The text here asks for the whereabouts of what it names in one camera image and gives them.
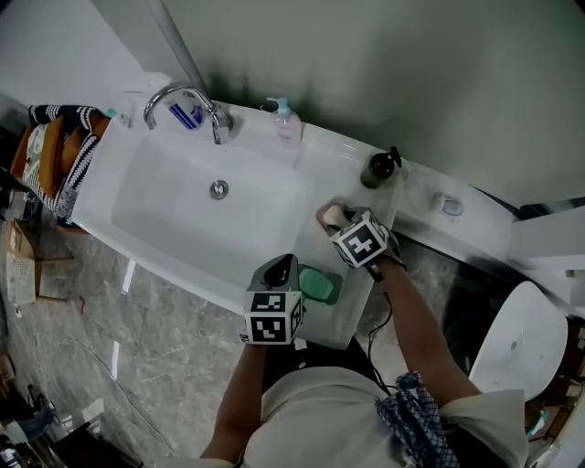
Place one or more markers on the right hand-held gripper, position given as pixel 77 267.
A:
pixel 361 240

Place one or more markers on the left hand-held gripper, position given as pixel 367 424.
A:
pixel 269 320

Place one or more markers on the cream soap bar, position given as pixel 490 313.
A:
pixel 332 214

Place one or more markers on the pink soap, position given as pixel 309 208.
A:
pixel 321 211

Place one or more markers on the green soap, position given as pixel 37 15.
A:
pixel 336 285

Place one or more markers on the person's left forearm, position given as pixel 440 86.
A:
pixel 242 402

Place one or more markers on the person's right forearm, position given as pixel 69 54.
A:
pixel 420 329

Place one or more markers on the dark green pump bottle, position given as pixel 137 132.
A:
pixel 379 166

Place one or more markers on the person's black trousers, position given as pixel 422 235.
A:
pixel 320 361

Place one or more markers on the white raised ledge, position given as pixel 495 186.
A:
pixel 457 233

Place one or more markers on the metal sink drain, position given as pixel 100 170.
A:
pixel 219 188

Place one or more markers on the white vanity with sink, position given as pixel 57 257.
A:
pixel 183 219

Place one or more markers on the pink pump bottle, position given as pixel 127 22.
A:
pixel 287 125

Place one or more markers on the person's white shirt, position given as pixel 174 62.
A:
pixel 320 420

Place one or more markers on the blue checked cloth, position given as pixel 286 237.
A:
pixel 411 411

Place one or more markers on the blue striped spray bottle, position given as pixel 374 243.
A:
pixel 185 114

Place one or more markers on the white dark green bathtub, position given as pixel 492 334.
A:
pixel 516 343

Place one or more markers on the small red tool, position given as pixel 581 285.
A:
pixel 82 304

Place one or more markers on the chrome faucet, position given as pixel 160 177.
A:
pixel 178 88

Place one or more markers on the small white teal-capped tube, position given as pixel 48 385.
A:
pixel 120 118

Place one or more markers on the black white striped blanket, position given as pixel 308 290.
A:
pixel 80 160

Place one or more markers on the white perforated appliance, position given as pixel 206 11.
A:
pixel 20 279

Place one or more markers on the orange sofa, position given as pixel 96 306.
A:
pixel 20 155

